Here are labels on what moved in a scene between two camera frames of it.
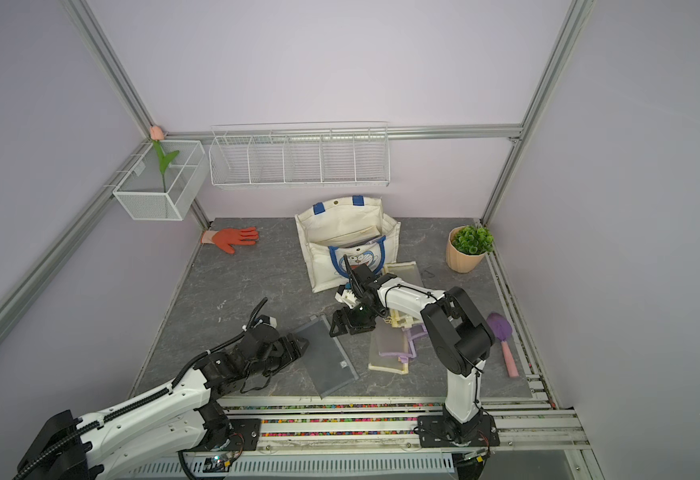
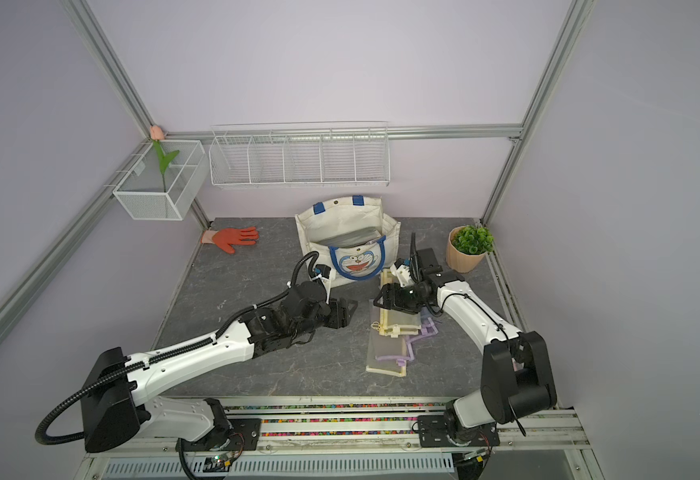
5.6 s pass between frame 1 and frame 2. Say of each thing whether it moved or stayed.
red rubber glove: stayed
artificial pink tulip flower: stayed
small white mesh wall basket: stayed
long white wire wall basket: stayed
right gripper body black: moved
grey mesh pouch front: moved
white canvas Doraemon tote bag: stayed
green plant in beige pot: stayed
